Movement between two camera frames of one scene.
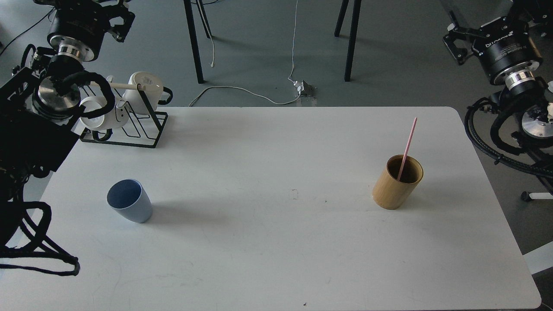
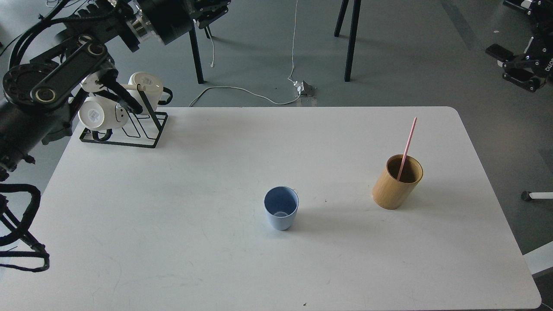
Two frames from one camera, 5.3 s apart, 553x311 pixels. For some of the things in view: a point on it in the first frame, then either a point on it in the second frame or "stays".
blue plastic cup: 129,198 → 281,203
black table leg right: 352,35 stays
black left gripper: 77,27 → 170,20
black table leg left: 188,5 stays
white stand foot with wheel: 526,196 stays
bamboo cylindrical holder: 388,192 stays
